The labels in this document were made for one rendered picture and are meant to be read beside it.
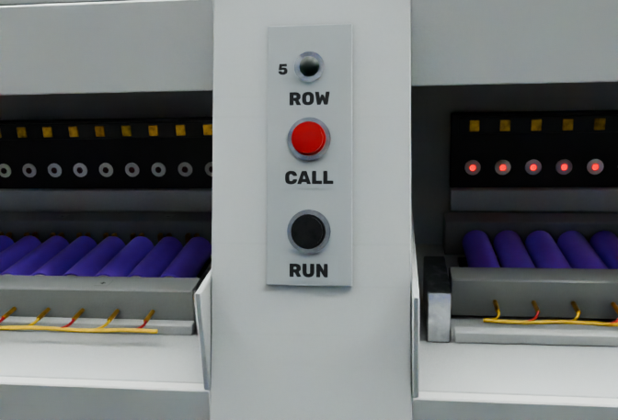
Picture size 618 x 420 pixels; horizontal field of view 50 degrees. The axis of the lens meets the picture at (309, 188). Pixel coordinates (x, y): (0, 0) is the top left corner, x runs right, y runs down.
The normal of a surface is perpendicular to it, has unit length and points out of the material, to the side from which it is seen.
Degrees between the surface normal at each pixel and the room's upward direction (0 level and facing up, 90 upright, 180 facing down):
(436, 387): 19
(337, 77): 90
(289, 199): 90
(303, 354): 90
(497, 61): 109
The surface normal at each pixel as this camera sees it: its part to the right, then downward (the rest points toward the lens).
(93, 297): -0.12, 0.29
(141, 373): -0.04, -0.96
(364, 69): -0.13, -0.04
